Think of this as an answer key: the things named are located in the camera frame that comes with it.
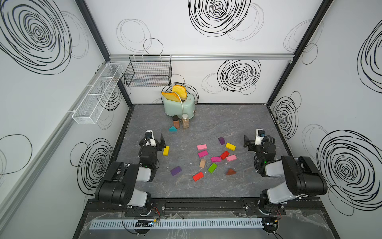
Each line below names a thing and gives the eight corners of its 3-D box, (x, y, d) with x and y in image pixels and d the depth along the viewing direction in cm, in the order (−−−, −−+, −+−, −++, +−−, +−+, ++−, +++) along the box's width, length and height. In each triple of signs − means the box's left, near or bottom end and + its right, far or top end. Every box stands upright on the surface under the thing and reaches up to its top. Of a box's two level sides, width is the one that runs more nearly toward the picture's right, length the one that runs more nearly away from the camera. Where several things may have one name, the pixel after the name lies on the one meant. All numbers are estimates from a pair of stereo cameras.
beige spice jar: (182, 129, 107) (181, 120, 100) (182, 122, 111) (182, 113, 104) (189, 129, 107) (188, 120, 100) (189, 122, 111) (189, 113, 104)
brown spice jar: (173, 128, 106) (171, 121, 99) (173, 122, 109) (172, 115, 102) (180, 128, 106) (179, 121, 99) (180, 122, 109) (179, 115, 102)
